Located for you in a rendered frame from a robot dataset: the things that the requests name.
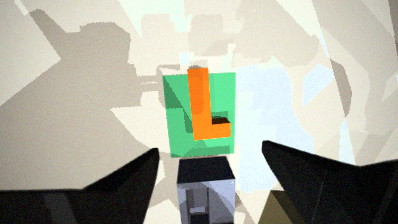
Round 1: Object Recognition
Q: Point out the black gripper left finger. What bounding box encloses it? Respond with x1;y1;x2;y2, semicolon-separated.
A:
0;148;160;224

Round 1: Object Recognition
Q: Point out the orange l-shaped part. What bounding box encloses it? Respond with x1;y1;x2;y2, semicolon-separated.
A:
187;67;231;140

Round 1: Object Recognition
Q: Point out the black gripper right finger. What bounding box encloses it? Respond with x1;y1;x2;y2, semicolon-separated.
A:
261;140;398;224

